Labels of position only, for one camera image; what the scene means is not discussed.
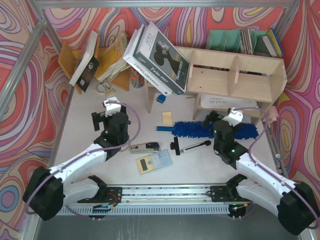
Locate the pink pig toy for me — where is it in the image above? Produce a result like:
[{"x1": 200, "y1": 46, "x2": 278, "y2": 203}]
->
[{"x1": 262, "y1": 106, "x2": 279, "y2": 124}]

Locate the yellow and blue calculator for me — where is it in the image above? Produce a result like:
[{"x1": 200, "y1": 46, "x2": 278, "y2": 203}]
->
[{"x1": 136, "y1": 149, "x2": 173, "y2": 174}]

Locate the wooden desktop bookshelf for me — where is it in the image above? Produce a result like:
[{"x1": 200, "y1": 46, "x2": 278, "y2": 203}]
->
[{"x1": 145, "y1": 45, "x2": 288, "y2": 126}]

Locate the blue and yellow book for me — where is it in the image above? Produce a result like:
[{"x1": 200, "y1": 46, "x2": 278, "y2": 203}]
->
[{"x1": 261, "y1": 28, "x2": 284, "y2": 58}]

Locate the yellow wooden book stand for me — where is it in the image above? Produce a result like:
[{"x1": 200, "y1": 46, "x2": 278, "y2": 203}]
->
[{"x1": 58, "y1": 35, "x2": 130, "y2": 93}]

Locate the brass padlock with ring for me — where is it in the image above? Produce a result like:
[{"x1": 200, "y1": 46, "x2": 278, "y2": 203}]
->
[{"x1": 96, "y1": 83, "x2": 115, "y2": 97}]

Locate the blue microfiber duster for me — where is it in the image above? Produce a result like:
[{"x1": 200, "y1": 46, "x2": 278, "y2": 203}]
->
[{"x1": 156, "y1": 121, "x2": 259, "y2": 140}]

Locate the Twins story dark book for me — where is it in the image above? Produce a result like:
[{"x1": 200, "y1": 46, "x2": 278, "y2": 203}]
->
[{"x1": 133, "y1": 22, "x2": 190, "y2": 95}]

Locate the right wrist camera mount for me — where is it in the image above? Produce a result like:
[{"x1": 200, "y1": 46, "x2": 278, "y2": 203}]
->
[{"x1": 222, "y1": 107, "x2": 243, "y2": 127}]

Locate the white Chokladfabriken book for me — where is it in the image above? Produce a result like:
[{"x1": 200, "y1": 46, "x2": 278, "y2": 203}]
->
[{"x1": 122, "y1": 25, "x2": 173, "y2": 96}]

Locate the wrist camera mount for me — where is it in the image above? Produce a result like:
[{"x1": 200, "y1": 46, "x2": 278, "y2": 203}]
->
[
  {"x1": 102, "y1": 96, "x2": 122, "y2": 117},
  {"x1": 222, "y1": 107, "x2": 243, "y2": 127}
]

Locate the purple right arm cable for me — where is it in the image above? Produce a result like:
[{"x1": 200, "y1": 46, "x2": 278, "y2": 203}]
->
[{"x1": 232, "y1": 106, "x2": 320, "y2": 230}]

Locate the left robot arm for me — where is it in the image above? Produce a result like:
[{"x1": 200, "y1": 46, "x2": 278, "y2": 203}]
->
[{"x1": 22, "y1": 107, "x2": 131, "y2": 221}]

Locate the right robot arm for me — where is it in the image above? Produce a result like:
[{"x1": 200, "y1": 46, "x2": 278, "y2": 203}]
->
[{"x1": 202, "y1": 108, "x2": 320, "y2": 236}]

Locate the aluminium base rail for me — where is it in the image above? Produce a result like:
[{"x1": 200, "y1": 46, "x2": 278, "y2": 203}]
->
[{"x1": 59, "y1": 183, "x2": 258, "y2": 205}]

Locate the white paper notebook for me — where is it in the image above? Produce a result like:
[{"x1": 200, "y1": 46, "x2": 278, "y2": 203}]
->
[{"x1": 200, "y1": 93, "x2": 259, "y2": 109}]

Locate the yellow sticky note pad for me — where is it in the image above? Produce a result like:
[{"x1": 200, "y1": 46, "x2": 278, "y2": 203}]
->
[{"x1": 162, "y1": 111, "x2": 173, "y2": 125}]

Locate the white and black utility knife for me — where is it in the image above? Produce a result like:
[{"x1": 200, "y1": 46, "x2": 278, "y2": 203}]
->
[{"x1": 170, "y1": 137, "x2": 212, "y2": 156}]

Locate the colored pencils cup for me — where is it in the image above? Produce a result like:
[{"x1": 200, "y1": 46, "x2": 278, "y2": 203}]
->
[{"x1": 129, "y1": 68, "x2": 145, "y2": 89}]

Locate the blue pencil sharpener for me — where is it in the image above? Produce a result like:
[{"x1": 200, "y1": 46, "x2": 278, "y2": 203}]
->
[{"x1": 156, "y1": 94, "x2": 166, "y2": 104}]

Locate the white book black cover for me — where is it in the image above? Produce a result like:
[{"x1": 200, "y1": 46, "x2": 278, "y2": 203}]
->
[{"x1": 69, "y1": 30, "x2": 100, "y2": 92}]

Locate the teal file organizer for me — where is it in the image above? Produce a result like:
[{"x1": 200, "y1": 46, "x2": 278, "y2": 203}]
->
[{"x1": 205, "y1": 30, "x2": 278, "y2": 57}]

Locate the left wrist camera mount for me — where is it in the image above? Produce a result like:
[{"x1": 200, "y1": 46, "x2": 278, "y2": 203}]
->
[{"x1": 102, "y1": 96, "x2": 122, "y2": 117}]

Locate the beige and black stapler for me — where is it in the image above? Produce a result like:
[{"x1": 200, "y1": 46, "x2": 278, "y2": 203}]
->
[{"x1": 130, "y1": 142, "x2": 161, "y2": 154}]

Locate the yellow books stack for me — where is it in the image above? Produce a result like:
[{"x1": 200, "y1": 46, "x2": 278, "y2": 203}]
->
[{"x1": 96, "y1": 32, "x2": 129, "y2": 83}]

